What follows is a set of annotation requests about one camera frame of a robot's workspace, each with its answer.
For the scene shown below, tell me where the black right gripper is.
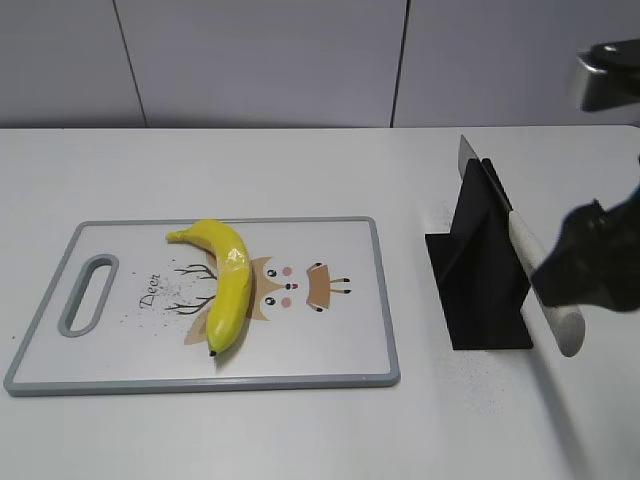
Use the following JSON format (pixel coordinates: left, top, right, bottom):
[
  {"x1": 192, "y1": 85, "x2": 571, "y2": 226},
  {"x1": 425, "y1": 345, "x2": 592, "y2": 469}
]
[{"x1": 532, "y1": 186, "x2": 639, "y2": 312}]

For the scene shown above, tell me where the white-handled kitchen knife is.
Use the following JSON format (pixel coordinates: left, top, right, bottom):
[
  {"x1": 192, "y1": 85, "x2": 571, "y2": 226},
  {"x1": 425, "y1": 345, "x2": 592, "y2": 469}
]
[{"x1": 458, "y1": 135, "x2": 586, "y2": 357}]

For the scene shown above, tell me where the yellow plastic banana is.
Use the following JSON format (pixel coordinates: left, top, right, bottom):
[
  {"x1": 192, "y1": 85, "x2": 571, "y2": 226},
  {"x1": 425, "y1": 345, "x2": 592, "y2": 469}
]
[{"x1": 165, "y1": 219, "x2": 253, "y2": 357}]

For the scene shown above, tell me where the black knife stand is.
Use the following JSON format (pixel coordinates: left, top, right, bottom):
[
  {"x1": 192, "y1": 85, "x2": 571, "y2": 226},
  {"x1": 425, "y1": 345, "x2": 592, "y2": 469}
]
[{"x1": 425, "y1": 158, "x2": 533, "y2": 351}]

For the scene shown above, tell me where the white grey-rimmed cutting board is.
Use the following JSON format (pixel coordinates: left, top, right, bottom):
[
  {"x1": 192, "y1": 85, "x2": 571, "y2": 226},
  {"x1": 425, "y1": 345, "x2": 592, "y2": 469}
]
[{"x1": 4, "y1": 216, "x2": 400, "y2": 396}]

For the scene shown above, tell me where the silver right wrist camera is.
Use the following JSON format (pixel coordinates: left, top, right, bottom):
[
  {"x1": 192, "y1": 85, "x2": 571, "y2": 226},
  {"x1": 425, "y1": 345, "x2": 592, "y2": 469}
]
[{"x1": 570, "y1": 38, "x2": 639, "y2": 113}]

